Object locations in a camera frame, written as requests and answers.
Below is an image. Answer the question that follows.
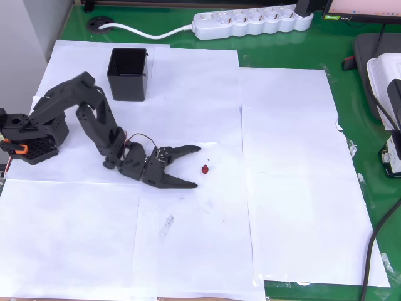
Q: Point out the black square cup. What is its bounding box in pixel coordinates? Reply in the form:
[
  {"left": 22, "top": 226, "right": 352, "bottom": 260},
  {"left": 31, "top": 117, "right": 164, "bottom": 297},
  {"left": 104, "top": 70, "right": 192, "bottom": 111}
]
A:
[{"left": 106, "top": 47, "right": 150, "bottom": 102}]

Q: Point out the white paper sheet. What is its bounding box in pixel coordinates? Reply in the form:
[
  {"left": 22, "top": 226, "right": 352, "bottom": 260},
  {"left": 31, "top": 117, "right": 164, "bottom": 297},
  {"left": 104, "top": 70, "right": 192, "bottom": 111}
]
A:
[
  {"left": 131, "top": 139, "right": 266, "bottom": 301},
  {"left": 240, "top": 104, "right": 360, "bottom": 178},
  {"left": 0, "top": 178, "right": 157, "bottom": 301},
  {"left": 237, "top": 66, "right": 339, "bottom": 109},
  {"left": 152, "top": 46, "right": 244, "bottom": 145},
  {"left": 246, "top": 171, "right": 392, "bottom": 288},
  {"left": 33, "top": 40, "right": 172, "bottom": 104},
  {"left": 4, "top": 97, "right": 150, "bottom": 184}
]

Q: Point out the black orange table clamp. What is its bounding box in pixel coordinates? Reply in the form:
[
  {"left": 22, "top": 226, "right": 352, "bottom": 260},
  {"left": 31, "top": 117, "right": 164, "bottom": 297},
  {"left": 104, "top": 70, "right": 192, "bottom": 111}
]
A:
[{"left": 0, "top": 139, "right": 29, "bottom": 157}]

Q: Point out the white power strip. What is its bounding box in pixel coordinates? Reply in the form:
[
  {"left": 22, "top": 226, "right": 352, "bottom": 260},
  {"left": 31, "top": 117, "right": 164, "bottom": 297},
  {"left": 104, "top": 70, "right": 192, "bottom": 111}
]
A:
[{"left": 192, "top": 4, "right": 315, "bottom": 41}]

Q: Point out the black power plug adapter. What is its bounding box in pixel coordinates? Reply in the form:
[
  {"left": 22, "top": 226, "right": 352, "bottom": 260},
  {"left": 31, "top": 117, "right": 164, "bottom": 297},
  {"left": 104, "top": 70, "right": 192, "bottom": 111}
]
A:
[{"left": 295, "top": 0, "right": 315, "bottom": 17}]

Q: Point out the white device at right edge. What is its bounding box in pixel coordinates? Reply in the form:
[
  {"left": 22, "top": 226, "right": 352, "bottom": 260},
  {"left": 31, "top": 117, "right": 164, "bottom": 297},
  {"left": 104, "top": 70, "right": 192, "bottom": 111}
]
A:
[{"left": 366, "top": 53, "right": 401, "bottom": 131}]

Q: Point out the black device housing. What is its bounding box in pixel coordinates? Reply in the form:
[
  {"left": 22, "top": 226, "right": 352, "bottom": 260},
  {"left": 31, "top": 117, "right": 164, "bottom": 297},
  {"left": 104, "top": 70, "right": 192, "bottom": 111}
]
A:
[{"left": 386, "top": 78, "right": 401, "bottom": 145}]

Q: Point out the computer monitor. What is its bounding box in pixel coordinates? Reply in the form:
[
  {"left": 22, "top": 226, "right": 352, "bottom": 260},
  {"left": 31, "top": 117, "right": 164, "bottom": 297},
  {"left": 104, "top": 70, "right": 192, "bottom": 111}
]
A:
[{"left": 322, "top": 0, "right": 401, "bottom": 25}]

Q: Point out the red white servo cable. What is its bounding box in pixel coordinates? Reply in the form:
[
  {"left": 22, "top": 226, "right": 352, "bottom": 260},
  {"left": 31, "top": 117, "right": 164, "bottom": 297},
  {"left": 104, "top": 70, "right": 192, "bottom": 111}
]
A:
[{"left": 124, "top": 133, "right": 159, "bottom": 157}]

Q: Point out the white power strip cable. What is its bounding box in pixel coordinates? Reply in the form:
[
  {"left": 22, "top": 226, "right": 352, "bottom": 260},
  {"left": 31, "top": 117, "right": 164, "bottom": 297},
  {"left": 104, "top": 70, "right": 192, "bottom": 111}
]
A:
[{"left": 98, "top": 23, "right": 197, "bottom": 40}]

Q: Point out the black desk cable grommet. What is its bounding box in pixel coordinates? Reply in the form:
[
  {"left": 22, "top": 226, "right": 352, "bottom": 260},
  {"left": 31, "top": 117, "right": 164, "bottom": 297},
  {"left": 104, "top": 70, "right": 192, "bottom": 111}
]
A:
[{"left": 86, "top": 16, "right": 115, "bottom": 34}]

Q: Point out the thick black cable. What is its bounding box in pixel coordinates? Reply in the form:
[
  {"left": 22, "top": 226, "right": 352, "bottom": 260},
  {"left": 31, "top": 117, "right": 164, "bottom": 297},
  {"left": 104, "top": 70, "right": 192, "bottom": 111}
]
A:
[{"left": 360, "top": 196, "right": 401, "bottom": 301}]

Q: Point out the black cable over container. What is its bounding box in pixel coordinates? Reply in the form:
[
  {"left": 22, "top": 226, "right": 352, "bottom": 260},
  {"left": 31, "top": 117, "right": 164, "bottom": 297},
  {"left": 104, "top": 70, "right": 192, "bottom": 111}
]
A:
[{"left": 371, "top": 84, "right": 401, "bottom": 130}]

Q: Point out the thin black monitor cable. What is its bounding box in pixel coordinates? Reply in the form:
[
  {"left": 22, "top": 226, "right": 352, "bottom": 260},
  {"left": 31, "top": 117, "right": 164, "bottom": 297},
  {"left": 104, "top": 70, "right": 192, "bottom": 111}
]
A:
[{"left": 374, "top": 23, "right": 387, "bottom": 60}]

